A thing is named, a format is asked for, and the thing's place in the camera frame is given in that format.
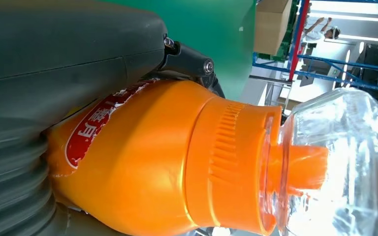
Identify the brown cardboard box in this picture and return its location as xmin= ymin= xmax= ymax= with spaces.
xmin=253 ymin=0 xmax=293 ymax=56

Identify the person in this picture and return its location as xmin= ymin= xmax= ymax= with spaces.
xmin=301 ymin=17 xmax=341 ymax=45

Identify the blue metal rack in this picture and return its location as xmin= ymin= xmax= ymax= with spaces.
xmin=252 ymin=0 xmax=378 ymax=92

